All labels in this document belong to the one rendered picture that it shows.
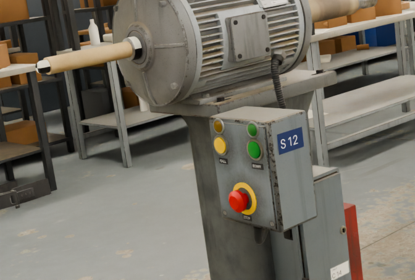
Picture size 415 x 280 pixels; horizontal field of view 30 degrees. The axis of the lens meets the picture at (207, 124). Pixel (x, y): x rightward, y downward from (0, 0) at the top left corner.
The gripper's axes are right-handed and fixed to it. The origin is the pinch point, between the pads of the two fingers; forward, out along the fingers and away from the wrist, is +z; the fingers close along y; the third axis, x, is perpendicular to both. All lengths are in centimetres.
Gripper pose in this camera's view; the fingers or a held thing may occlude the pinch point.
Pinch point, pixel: (27, 188)
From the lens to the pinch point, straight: 150.9
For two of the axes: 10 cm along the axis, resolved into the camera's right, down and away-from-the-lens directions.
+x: -2.3, -9.7, -0.7
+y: 6.1, -0.9, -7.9
